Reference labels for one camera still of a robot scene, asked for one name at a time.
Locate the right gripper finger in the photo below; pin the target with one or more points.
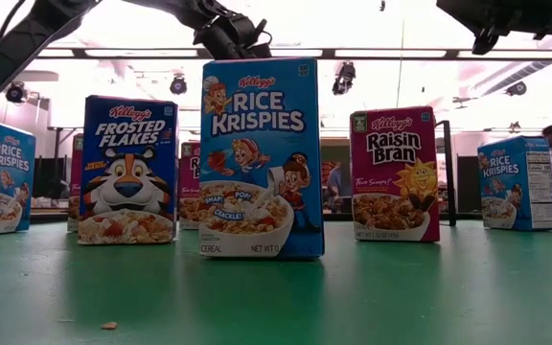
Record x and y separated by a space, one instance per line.
463 9

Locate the Rice Krispies cereal box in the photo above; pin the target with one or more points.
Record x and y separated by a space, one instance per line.
261 120
7 191
506 191

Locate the Raisin Bran cereal box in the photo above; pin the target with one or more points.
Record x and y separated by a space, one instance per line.
75 182
190 187
393 158

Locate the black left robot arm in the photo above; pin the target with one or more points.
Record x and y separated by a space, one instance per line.
17 52

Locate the Frosted Flakes cereal box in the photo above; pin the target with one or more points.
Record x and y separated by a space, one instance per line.
127 144

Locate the black ceiling spotlight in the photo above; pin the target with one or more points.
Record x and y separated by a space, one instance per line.
344 77
516 88
178 85
16 92

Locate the black partition panel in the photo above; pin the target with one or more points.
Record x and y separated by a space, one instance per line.
467 184

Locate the green felt table mat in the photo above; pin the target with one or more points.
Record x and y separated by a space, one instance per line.
400 297

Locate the small tan crumb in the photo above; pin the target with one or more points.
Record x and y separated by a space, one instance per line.
109 326

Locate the black aluminium table frame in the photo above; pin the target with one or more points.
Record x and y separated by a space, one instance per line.
48 217

